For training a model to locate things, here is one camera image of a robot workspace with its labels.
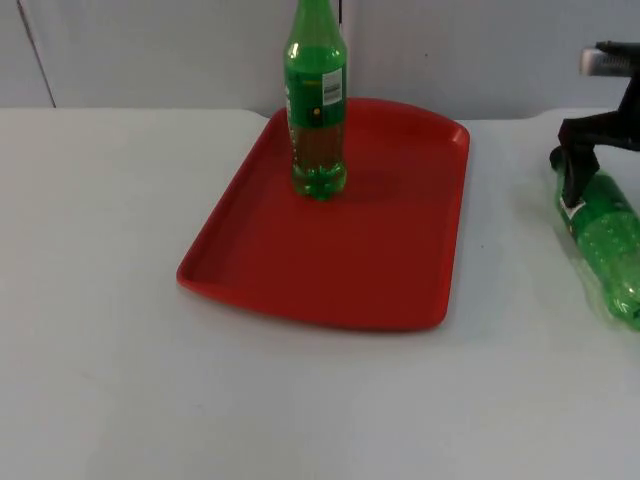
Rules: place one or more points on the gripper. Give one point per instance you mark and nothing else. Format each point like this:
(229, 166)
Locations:
(617, 130)

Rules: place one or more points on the green plastic bottle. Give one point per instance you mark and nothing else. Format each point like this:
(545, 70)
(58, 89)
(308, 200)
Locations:
(607, 240)
(315, 125)

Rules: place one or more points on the red plastic tray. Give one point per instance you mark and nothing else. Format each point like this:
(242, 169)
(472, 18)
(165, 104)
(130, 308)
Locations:
(310, 265)

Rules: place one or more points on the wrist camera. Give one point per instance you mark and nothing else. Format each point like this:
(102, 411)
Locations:
(607, 61)

